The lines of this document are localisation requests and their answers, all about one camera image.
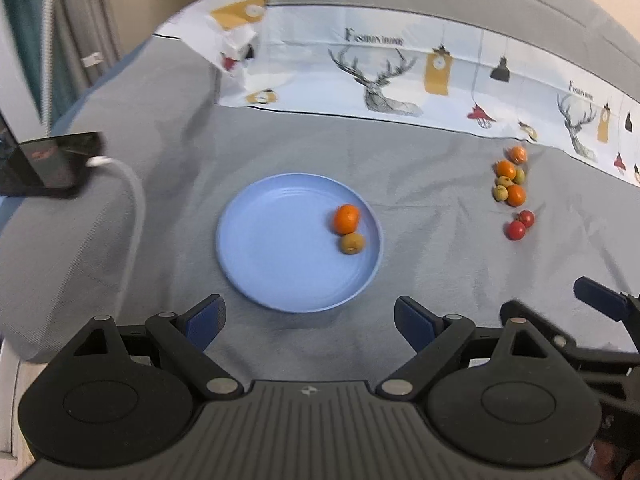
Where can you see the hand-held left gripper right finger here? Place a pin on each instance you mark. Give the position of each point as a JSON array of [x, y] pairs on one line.
[[414, 322]]

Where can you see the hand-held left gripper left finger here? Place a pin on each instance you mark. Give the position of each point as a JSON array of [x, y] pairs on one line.
[[206, 321]]

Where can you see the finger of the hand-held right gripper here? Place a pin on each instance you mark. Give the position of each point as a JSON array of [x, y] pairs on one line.
[[547, 327], [600, 297]]

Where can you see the small green fruit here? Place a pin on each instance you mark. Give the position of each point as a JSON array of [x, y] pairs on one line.
[[504, 181], [521, 176], [353, 243], [500, 193]]

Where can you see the red cherry tomato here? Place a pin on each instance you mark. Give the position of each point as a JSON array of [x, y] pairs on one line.
[[516, 230], [526, 218]]

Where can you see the blue plate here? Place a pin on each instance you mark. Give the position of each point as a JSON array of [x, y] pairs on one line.
[[280, 240]]

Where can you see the small orange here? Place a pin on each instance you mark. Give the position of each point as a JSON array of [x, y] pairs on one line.
[[346, 219], [516, 195], [506, 168], [518, 154]]

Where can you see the grey blanket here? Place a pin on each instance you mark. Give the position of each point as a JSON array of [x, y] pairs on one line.
[[175, 125]]

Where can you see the black smartphone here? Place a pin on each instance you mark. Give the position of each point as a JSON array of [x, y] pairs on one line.
[[50, 162]]

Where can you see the deer print white bedsheet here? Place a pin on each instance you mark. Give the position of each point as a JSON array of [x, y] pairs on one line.
[[310, 75]]

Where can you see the spiral-wrapped stand pole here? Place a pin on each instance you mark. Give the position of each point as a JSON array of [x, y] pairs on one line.
[[47, 60]]

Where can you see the grey curtain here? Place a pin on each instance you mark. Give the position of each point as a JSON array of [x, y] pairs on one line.
[[85, 10]]

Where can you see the teal curtain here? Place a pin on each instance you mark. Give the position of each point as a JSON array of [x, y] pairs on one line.
[[20, 20]]

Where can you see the small white wall tag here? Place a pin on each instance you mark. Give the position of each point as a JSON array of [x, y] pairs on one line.
[[92, 59]]

